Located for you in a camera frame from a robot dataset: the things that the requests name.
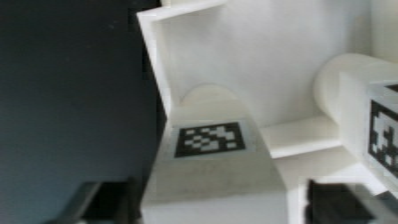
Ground white chair leg with tag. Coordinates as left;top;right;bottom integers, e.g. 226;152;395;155
313;54;398;197

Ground white chair seat plate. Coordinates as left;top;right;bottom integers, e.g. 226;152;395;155
135;0;398;224

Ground white chair leg block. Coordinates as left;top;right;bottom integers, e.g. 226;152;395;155
140;85;288;224

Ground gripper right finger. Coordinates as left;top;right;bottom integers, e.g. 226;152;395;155
304;179;398;224

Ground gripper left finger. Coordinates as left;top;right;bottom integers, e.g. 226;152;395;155
43;178;140;224

